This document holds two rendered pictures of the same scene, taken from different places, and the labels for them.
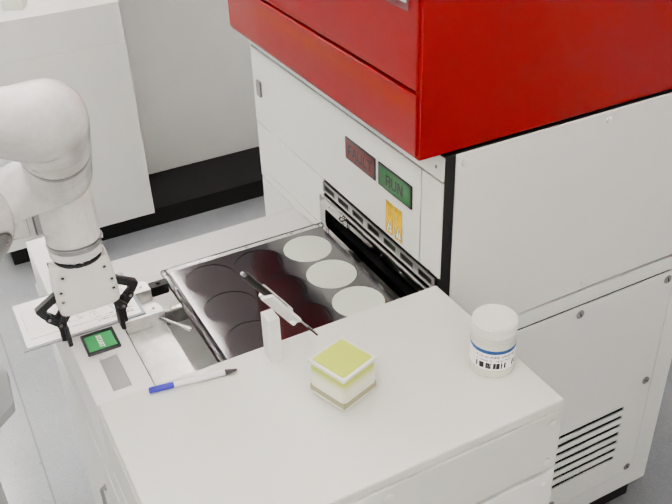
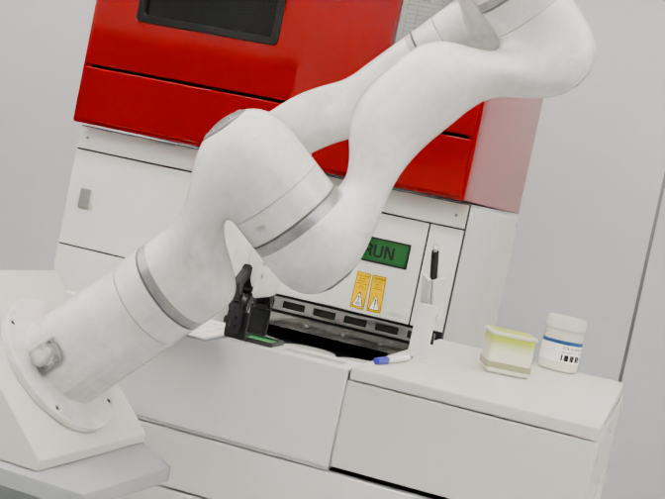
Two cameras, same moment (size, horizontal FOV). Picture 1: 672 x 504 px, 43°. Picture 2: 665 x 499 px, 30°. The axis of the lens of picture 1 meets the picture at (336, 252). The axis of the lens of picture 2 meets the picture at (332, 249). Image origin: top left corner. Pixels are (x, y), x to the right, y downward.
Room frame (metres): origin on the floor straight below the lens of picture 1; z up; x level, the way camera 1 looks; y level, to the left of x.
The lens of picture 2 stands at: (-0.15, 1.66, 1.21)
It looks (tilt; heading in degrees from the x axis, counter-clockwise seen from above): 3 degrees down; 313
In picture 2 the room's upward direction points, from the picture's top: 12 degrees clockwise
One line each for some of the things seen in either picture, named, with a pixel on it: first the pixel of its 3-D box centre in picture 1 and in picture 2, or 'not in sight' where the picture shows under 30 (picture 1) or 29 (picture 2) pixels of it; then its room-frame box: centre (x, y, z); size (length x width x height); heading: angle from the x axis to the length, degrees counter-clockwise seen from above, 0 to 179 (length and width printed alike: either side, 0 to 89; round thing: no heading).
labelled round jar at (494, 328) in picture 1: (493, 341); (562, 343); (1.03, -0.24, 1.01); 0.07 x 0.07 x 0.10
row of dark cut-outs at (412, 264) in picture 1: (374, 230); (325, 314); (1.46, -0.08, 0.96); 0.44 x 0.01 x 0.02; 27
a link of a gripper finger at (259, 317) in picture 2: (126, 307); (262, 312); (1.17, 0.36, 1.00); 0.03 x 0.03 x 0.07; 27
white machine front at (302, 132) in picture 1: (335, 167); (246, 262); (1.62, -0.01, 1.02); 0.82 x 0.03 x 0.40; 27
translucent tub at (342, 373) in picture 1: (342, 374); (507, 351); (0.98, 0.00, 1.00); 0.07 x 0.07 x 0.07; 45
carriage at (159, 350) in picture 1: (156, 353); not in sight; (1.21, 0.33, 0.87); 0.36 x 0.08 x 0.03; 27
